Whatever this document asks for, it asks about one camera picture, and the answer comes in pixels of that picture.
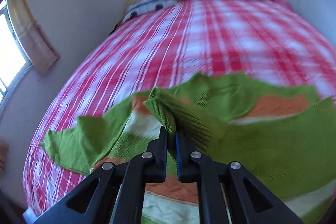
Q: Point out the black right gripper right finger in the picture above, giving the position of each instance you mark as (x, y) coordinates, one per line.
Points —
(228, 193)

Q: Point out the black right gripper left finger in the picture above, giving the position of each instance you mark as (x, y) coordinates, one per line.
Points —
(113, 193)

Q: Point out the green orange knit sweater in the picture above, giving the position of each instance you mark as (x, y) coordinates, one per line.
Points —
(285, 136)

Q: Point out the red white plaid bedspread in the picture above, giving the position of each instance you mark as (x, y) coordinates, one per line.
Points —
(265, 40)

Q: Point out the beige side window curtain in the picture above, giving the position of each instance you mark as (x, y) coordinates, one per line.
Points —
(31, 36)

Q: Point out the side window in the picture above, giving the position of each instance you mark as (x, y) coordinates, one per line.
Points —
(14, 61)

